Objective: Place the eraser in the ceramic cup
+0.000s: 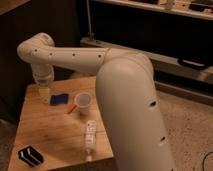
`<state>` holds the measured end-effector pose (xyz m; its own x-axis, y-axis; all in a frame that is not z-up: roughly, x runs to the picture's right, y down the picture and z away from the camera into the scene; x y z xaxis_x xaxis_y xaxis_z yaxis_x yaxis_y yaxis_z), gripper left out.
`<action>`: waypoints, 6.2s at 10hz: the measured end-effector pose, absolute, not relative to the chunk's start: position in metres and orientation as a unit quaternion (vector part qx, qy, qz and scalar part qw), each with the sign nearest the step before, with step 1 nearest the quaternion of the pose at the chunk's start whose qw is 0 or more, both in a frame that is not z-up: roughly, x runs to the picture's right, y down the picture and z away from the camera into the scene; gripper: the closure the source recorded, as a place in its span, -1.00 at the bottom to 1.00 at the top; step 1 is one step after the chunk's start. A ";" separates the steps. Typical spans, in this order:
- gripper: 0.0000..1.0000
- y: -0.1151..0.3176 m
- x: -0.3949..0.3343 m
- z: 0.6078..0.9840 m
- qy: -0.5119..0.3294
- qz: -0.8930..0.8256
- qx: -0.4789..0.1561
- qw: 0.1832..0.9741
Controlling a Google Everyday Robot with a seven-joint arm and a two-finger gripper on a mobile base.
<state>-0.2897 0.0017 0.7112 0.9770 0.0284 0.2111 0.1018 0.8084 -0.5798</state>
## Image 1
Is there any orange marker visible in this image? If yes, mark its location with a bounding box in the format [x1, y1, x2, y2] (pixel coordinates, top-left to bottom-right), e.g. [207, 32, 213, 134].
[67, 104, 77, 114]

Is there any vertical metal pole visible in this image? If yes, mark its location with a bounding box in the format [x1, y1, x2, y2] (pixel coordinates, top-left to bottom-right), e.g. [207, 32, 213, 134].
[86, 0, 94, 40]

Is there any black eraser with white stripes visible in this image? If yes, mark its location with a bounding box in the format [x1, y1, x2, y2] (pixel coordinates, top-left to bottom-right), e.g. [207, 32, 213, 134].
[18, 146, 44, 167]

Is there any wooden table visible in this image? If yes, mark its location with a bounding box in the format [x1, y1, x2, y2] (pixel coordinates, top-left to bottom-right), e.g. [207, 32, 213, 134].
[8, 84, 113, 171]

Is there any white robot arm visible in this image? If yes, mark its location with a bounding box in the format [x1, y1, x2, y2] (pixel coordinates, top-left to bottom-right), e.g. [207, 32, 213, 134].
[17, 33, 177, 171]

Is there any metal shelf rail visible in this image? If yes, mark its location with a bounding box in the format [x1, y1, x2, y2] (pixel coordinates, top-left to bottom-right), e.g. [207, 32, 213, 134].
[80, 37, 213, 85]

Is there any white remote control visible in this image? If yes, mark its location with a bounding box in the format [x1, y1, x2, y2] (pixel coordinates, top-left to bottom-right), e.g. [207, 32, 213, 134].
[85, 120, 97, 155]

